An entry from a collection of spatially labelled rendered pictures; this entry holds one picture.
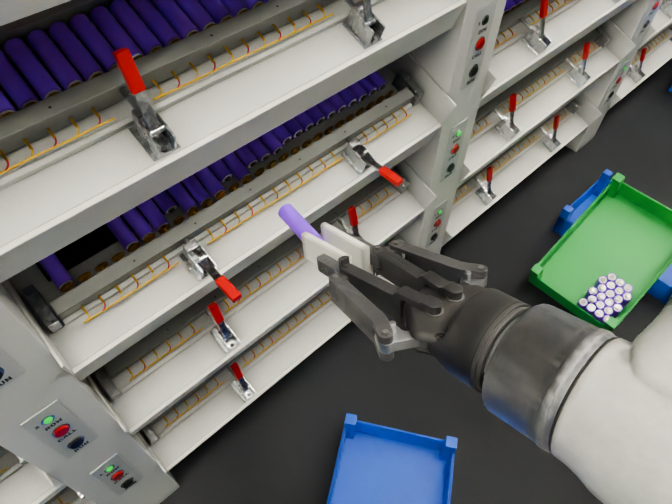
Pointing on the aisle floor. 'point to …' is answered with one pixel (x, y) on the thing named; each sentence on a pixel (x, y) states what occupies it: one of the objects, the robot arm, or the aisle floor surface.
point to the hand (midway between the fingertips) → (336, 251)
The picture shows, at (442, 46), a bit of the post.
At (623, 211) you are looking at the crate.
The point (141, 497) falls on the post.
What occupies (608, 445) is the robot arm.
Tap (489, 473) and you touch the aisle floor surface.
